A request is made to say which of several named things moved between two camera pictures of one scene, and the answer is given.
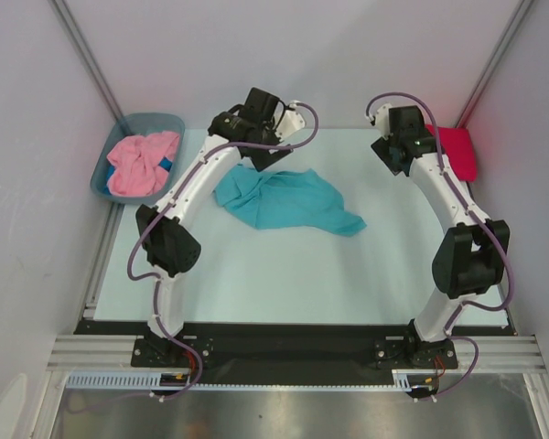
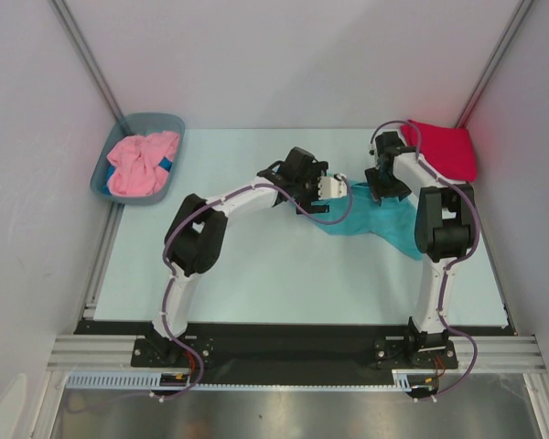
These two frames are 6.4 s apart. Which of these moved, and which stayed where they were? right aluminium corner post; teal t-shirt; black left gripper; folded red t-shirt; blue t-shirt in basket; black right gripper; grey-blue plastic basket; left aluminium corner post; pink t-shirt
Moved: black left gripper; teal t-shirt; black right gripper
Stayed: right aluminium corner post; grey-blue plastic basket; pink t-shirt; left aluminium corner post; folded red t-shirt; blue t-shirt in basket
